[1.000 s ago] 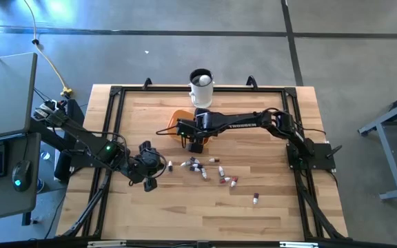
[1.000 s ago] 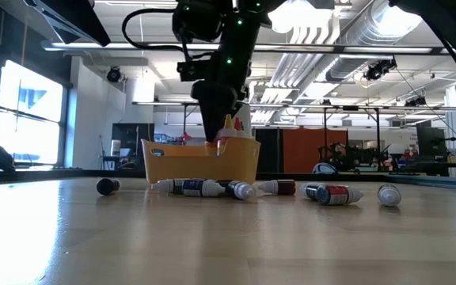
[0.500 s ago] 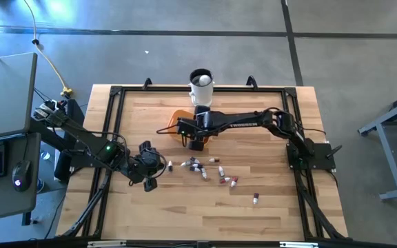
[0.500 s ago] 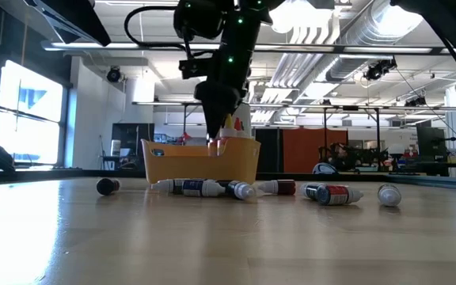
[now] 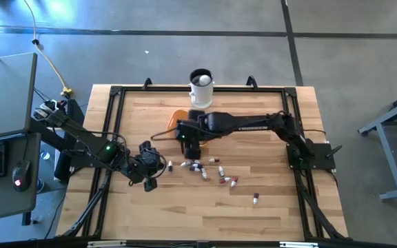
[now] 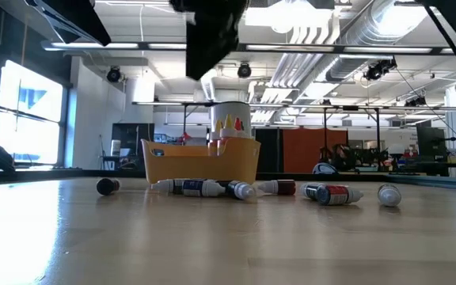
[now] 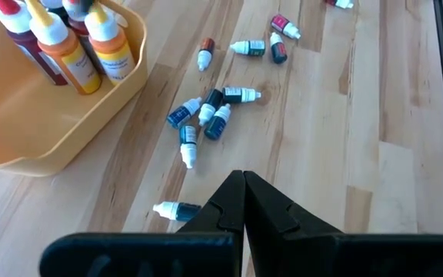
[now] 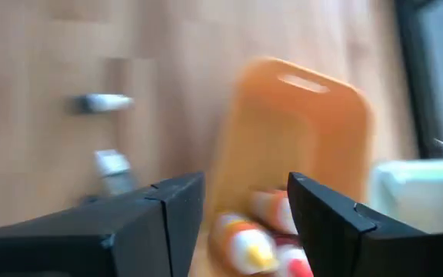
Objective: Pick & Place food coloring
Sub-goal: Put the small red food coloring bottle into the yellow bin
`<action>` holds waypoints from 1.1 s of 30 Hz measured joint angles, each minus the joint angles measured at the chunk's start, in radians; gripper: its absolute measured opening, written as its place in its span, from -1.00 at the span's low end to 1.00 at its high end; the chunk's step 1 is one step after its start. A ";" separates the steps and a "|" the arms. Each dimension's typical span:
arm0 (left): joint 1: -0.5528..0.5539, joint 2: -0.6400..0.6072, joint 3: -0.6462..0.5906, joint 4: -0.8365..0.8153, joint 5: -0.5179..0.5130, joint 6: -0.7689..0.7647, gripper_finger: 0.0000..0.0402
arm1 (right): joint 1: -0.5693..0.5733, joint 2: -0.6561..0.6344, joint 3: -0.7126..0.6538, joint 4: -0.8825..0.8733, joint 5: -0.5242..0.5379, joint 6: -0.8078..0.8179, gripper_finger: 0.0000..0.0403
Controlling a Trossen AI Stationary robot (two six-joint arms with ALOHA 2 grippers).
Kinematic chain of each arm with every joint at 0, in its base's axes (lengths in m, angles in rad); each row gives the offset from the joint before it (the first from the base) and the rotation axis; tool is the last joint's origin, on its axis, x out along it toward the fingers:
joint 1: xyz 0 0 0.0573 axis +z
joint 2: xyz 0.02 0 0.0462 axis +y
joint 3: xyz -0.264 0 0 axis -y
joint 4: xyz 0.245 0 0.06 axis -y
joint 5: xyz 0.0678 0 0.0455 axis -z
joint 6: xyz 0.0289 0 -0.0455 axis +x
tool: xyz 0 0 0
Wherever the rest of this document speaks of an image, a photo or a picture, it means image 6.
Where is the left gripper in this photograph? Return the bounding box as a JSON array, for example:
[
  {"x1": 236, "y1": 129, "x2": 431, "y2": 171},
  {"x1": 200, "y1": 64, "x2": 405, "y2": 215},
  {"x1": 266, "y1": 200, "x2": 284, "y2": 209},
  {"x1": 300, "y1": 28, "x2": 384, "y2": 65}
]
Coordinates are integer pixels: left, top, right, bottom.
[{"x1": 170, "y1": 0, "x2": 249, "y2": 80}]

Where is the large red food coloring bottle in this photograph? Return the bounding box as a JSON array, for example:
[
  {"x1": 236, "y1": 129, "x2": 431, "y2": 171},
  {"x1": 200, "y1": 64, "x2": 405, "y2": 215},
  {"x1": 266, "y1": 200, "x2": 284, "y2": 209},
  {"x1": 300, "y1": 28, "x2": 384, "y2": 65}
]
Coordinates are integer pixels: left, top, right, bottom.
[{"x1": 231, "y1": 117, "x2": 253, "y2": 140}]

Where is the yellow plastic basket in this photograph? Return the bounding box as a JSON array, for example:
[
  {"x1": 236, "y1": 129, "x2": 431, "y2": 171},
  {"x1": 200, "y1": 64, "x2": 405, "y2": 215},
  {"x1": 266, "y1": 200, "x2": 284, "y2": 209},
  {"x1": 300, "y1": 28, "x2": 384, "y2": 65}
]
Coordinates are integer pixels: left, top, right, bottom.
[{"x1": 140, "y1": 137, "x2": 262, "y2": 185}]

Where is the small food coloring bottle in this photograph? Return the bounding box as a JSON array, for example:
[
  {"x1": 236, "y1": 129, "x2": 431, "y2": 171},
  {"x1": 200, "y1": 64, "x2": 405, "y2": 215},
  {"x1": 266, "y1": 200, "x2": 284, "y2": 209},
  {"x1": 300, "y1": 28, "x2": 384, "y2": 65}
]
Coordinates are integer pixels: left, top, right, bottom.
[
  {"x1": 181, "y1": 178, "x2": 228, "y2": 198},
  {"x1": 377, "y1": 184, "x2": 403, "y2": 208},
  {"x1": 226, "y1": 180, "x2": 258, "y2": 201},
  {"x1": 316, "y1": 184, "x2": 365, "y2": 207},
  {"x1": 151, "y1": 178, "x2": 192, "y2": 195},
  {"x1": 96, "y1": 177, "x2": 121, "y2": 196},
  {"x1": 256, "y1": 179, "x2": 298, "y2": 196},
  {"x1": 300, "y1": 182, "x2": 322, "y2": 201}
]

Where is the white cylindrical canister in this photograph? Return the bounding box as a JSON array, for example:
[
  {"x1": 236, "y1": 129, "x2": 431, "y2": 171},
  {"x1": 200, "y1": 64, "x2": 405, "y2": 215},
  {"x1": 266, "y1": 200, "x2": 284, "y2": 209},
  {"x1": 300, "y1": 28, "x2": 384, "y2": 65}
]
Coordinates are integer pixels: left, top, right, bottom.
[{"x1": 211, "y1": 101, "x2": 253, "y2": 139}]

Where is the black shelf cabinet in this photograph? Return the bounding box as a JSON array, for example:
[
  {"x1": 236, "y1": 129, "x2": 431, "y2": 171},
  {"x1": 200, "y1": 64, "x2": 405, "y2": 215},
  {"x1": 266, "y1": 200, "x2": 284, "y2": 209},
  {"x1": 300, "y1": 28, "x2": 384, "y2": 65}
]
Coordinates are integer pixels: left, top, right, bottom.
[{"x1": 112, "y1": 122, "x2": 156, "y2": 170}]

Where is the black partition panel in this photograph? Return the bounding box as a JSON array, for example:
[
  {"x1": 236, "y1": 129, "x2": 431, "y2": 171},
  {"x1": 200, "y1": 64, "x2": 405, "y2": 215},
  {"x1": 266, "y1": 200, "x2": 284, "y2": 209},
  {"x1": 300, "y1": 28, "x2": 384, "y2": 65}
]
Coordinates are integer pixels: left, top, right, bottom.
[{"x1": 253, "y1": 128, "x2": 283, "y2": 173}]

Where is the orange partition panel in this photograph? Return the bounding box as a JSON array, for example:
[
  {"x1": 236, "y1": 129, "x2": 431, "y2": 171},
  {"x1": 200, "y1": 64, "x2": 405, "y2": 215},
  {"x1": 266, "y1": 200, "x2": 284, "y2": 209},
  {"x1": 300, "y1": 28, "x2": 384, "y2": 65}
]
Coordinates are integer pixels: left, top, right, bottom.
[{"x1": 282, "y1": 128, "x2": 348, "y2": 173}]

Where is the blue and white ball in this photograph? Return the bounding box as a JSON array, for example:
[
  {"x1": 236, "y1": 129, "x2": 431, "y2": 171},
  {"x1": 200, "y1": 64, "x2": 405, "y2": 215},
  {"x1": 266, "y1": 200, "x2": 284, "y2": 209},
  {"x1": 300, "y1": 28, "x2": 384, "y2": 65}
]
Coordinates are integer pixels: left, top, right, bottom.
[{"x1": 311, "y1": 162, "x2": 338, "y2": 175}]

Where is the large bright window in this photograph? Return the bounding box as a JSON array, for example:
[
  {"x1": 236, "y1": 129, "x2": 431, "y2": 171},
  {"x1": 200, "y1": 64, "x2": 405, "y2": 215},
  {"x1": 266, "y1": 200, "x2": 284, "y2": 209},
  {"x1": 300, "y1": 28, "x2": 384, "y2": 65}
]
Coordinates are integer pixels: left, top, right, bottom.
[{"x1": 0, "y1": 59, "x2": 65, "y2": 165}]

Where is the white dome object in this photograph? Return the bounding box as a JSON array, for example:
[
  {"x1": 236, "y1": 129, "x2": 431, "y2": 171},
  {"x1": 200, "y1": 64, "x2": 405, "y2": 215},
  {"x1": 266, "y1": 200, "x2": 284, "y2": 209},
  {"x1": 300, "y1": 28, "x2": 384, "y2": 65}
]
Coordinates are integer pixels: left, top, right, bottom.
[{"x1": 387, "y1": 142, "x2": 407, "y2": 156}]

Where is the black computer monitor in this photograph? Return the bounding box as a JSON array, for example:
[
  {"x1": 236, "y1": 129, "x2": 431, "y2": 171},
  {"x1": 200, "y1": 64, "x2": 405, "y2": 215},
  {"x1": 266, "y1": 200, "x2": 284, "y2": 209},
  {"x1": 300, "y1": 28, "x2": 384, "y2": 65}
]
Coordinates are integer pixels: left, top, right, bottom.
[{"x1": 416, "y1": 125, "x2": 447, "y2": 158}]

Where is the black ceiling camera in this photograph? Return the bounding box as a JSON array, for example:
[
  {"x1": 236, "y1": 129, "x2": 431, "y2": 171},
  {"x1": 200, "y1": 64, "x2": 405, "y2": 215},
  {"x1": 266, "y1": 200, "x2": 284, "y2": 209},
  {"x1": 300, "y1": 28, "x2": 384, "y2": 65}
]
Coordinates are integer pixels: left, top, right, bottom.
[
  {"x1": 106, "y1": 66, "x2": 122, "y2": 83},
  {"x1": 404, "y1": 96, "x2": 428, "y2": 108},
  {"x1": 363, "y1": 57, "x2": 398, "y2": 82},
  {"x1": 237, "y1": 62, "x2": 253, "y2": 79}
]

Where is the black metal gantry frame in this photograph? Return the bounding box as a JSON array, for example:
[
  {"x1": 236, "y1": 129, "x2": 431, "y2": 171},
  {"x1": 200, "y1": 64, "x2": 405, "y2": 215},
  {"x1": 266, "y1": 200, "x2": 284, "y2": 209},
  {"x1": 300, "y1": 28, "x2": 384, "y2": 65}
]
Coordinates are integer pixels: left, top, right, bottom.
[{"x1": 321, "y1": 104, "x2": 382, "y2": 174}]

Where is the black aluminium table frame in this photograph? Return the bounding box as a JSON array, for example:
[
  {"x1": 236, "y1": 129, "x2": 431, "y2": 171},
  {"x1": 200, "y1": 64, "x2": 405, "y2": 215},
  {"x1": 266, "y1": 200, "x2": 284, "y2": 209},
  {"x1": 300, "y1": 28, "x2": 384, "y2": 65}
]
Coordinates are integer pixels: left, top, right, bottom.
[{"x1": 0, "y1": 168, "x2": 456, "y2": 192}]

